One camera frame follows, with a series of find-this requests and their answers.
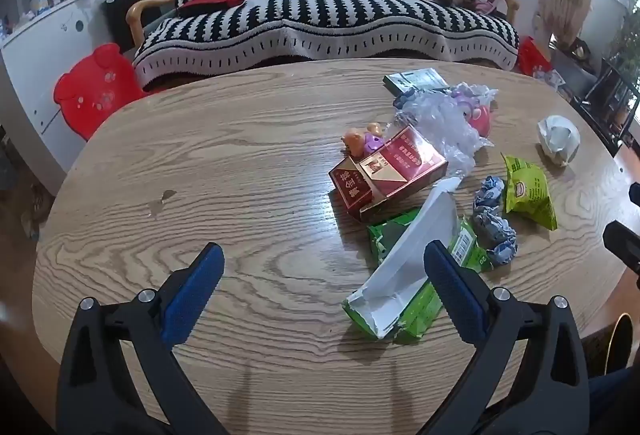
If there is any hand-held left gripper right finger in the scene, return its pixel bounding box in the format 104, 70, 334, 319
423, 240, 591, 435

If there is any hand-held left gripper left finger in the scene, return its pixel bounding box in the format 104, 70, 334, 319
56, 242, 226, 435

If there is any large green snack wrapper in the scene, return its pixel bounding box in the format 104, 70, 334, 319
342, 177, 493, 343

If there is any blue grey wrapper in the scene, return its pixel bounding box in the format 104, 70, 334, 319
472, 176, 507, 216
472, 212, 518, 267

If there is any small green snack packet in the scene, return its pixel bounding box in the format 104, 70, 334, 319
501, 155, 558, 232

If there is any crumpled white tissue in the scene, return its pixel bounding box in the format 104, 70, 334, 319
537, 115, 581, 167

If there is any black wooden chair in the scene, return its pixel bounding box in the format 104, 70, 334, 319
570, 57, 640, 156

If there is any red cigarette box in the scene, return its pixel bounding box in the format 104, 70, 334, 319
328, 125, 448, 222

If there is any potted plant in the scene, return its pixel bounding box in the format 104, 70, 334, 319
607, 12, 640, 80

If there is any clear plastic bag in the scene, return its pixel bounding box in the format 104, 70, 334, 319
395, 82, 501, 176

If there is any red plastic bag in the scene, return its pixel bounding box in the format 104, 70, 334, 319
517, 36, 553, 78

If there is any red and pink toy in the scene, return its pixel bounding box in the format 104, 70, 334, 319
452, 85, 495, 139

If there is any orange and purple small toy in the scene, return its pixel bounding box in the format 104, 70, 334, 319
342, 122, 385, 159

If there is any green and white flat box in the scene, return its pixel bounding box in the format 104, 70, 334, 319
384, 69, 451, 96

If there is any red bear-shaped plastic stool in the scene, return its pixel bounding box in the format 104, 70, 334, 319
53, 43, 146, 140

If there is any white cabinet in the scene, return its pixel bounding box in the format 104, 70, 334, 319
0, 0, 108, 176

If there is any wooden sofa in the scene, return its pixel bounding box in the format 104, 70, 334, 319
126, 0, 522, 90

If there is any striped covered sofa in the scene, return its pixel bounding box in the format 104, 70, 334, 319
132, 0, 521, 88

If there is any black side cabinet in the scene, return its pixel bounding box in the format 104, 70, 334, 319
102, 0, 161, 53

